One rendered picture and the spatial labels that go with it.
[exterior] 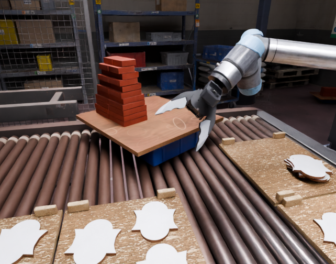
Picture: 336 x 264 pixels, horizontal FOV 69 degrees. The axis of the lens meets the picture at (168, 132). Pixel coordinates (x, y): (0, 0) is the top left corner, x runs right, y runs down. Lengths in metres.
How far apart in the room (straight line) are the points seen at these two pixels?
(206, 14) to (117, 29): 2.18
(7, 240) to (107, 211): 0.25
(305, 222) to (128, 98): 0.75
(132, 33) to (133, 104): 3.79
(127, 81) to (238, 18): 5.53
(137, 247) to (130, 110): 0.57
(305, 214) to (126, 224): 0.52
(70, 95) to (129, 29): 3.07
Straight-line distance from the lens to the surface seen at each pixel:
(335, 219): 0.86
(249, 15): 6.58
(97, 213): 0.78
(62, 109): 1.53
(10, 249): 0.76
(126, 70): 1.01
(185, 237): 0.70
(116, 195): 0.86
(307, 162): 1.04
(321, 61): 0.94
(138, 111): 1.07
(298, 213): 0.85
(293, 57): 0.91
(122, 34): 4.72
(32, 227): 0.79
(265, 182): 0.94
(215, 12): 6.07
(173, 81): 5.09
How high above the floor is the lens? 1.45
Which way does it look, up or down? 25 degrees down
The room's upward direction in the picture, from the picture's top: straight up
